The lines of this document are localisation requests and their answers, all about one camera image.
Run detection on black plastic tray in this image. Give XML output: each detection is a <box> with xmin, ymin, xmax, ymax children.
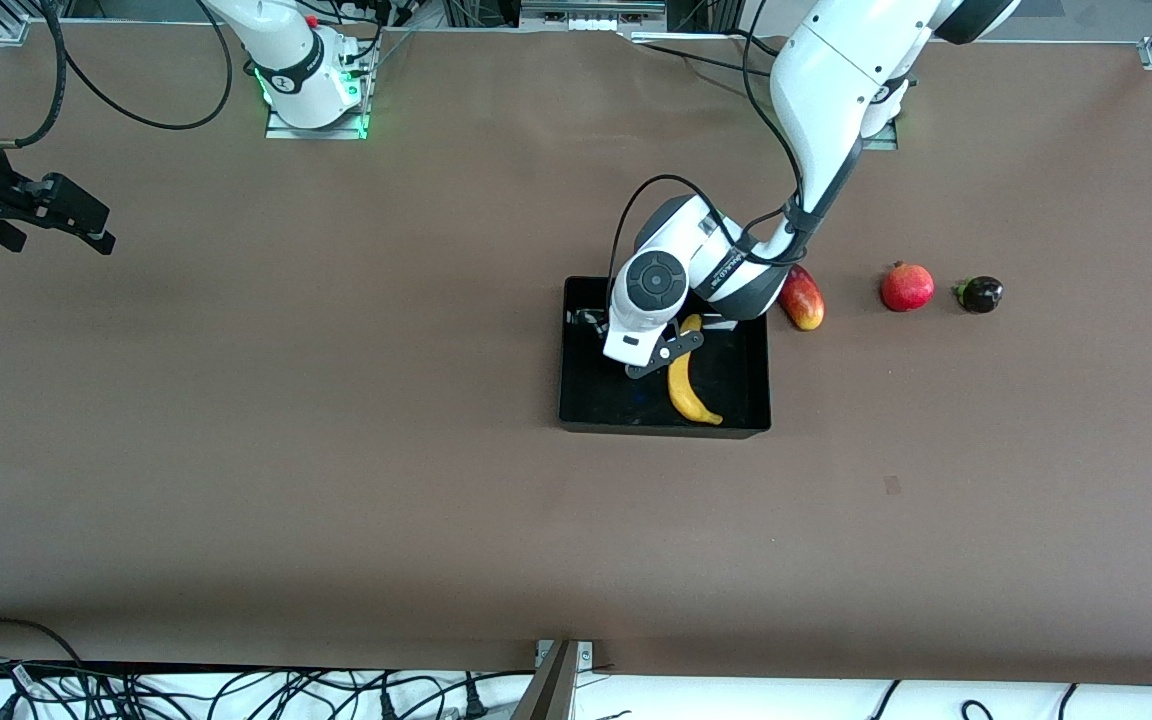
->
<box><xmin>558</xmin><ymin>278</ymin><xmax>773</xmax><ymax>440</ymax></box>

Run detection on yellow banana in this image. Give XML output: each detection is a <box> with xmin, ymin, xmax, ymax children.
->
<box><xmin>667</xmin><ymin>314</ymin><xmax>725</xmax><ymax>427</ymax></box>

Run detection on brown table cover sheet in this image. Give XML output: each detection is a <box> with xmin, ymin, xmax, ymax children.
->
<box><xmin>0</xmin><ymin>22</ymin><xmax>1152</xmax><ymax>691</ymax></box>

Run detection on red yellow mango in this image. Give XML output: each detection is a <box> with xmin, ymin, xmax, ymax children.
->
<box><xmin>779</xmin><ymin>265</ymin><xmax>826</xmax><ymax>332</ymax></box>

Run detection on red pomegranate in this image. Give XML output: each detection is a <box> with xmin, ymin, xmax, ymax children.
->
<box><xmin>881</xmin><ymin>261</ymin><xmax>936</xmax><ymax>313</ymax></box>

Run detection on dark purple mangosteen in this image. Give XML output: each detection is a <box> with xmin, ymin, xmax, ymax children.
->
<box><xmin>953</xmin><ymin>276</ymin><xmax>1005</xmax><ymax>315</ymax></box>

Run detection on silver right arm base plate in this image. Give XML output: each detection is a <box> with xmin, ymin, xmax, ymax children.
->
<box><xmin>264</xmin><ymin>60</ymin><xmax>370</xmax><ymax>141</ymax></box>

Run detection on black grey base cables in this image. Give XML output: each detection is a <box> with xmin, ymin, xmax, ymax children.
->
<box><xmin>341</xmin><ymin>0</ymin><xmax>417</xmax><ymax>76</ymax></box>

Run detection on tangled black cables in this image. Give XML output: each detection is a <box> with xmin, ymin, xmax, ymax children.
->
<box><xmin>0</xmin><ymin>655</ymin><xmax>497</xmax><ymax>720</ymax></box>

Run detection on grey metal frame piece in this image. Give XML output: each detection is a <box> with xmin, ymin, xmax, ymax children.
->
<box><xmin>519</xmin><ymin>0</ymin><xmax>667</xmax><ymax>31</ymax></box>

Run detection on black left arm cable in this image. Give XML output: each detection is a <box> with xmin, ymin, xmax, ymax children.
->
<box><xmin>612</xmin><ymin>0</ymin><xmax>872</xmax><ymax>301</ymax></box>

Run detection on long black base cable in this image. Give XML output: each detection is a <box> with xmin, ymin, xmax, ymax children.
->
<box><xmin>631</xmin><ymin>40</ymin><xmax>777</xmax><ymax>81</ymax></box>

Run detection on aluminium profile post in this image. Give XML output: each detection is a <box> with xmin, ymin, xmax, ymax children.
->
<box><xmin>511</xmin><ymin>638</ymin><xmax>582</xmax><ymax>720</ymax></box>

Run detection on silver post bracket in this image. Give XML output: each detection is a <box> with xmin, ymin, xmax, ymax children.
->
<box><xmin>534</xmin><ymin>640</ymin><xmax>595</xmax><ymax>669</ymax></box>

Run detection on short black base cable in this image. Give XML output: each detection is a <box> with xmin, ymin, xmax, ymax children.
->
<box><xmin>726</xmin><ymin>28</ymin><xmax>787</xmax><ymax>57</ymax></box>

